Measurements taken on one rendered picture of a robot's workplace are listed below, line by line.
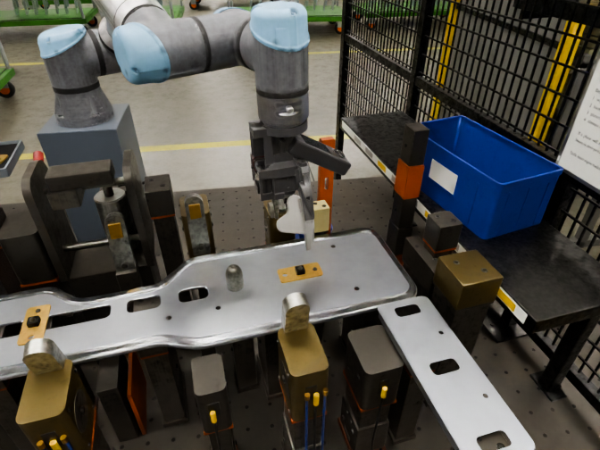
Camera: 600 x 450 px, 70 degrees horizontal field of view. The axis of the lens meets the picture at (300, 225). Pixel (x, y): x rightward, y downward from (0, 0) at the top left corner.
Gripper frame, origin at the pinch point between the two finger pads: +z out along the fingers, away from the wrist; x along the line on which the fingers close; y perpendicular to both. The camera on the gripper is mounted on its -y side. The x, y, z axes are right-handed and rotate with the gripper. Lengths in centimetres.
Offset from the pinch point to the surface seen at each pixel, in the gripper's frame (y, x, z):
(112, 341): 34.1, 7.4, 10.8
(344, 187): -39, -75, 42
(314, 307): 0.2, 9.4, 11.4
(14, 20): 236, -734, 80
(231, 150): -16, -264, 112
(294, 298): 5.9, 17.4, -0.5
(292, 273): 1.8, 0.1, 11.1
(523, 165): -52, -6, 0
